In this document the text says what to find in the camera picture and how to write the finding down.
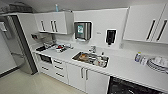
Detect white paper sheet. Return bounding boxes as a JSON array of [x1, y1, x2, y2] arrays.
[[0, 21, 7, 32]]

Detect white wall cabinet three-door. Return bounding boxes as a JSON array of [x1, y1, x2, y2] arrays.
[[122, 2, 168, 45]]

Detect white wall cabinet two-door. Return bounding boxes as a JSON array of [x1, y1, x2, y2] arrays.
[[33, 11, 75, 36]]

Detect small white bottle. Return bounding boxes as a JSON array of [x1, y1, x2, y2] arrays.
[[140, 54, 148, 66]]

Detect stainless steel sink basin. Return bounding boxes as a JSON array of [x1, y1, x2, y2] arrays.
[[71, 50, 110, 69]]

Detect built-in black microwave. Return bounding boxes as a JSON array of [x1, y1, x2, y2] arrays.
[[38, 53, 53, 65]]

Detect black countertop tray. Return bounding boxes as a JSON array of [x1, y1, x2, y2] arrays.
[[35, 45, 47, 53]]

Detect white wall outlet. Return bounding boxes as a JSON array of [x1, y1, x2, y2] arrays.
[[118, 42, 125, 50]]

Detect grey paper towel dispenser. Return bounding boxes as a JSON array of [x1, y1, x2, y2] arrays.
[[73, 21, 93, 43]]

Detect white drawer unit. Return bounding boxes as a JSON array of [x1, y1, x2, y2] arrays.
[[35, 53, 70, 85]]

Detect wire dish drying rack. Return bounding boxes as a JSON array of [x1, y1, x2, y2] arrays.
[[49, 42, 73, 54]]

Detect teal plastic bottle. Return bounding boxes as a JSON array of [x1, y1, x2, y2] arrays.
[[54, 3, 60, 13]]

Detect grey storage box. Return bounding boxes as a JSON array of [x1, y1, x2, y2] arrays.
[[7, 2, 35, 15]]

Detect stack of white plates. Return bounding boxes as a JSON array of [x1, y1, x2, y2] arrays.
[[146, 56, 168, 75]]

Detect stainless steel refrigerator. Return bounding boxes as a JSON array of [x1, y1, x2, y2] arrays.
[[0, 13, 38, 76]]

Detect white two-door base cabinet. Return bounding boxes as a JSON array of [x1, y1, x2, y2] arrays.
[[66, 62, 111, 94]]

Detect blue dish soap bottle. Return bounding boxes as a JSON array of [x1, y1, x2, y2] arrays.
[[134, 51, 143, 64]]

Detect black wall soap dispenser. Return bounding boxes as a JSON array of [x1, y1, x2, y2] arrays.
[[105, 28, 118, 46]]

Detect chrome sink faucet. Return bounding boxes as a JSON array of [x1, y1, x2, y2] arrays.
[[87, 45, 98, 55]]

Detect orange food container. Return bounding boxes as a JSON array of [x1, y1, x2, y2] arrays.
[[78, 53, 90, 61]]

